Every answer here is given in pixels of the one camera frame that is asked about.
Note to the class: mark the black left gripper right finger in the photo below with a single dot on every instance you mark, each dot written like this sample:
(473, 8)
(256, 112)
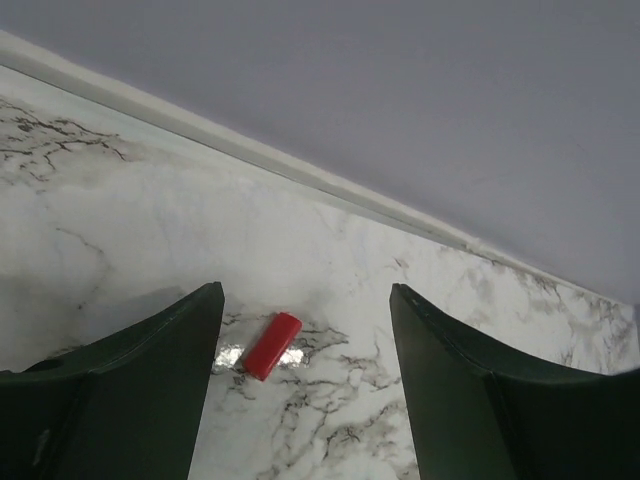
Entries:
(481, 409)

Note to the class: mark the red marker cap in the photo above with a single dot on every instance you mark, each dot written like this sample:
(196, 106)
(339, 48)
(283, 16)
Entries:
(267, 351)

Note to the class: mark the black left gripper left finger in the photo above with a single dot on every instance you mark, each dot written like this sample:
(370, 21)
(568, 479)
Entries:
(127, 406)

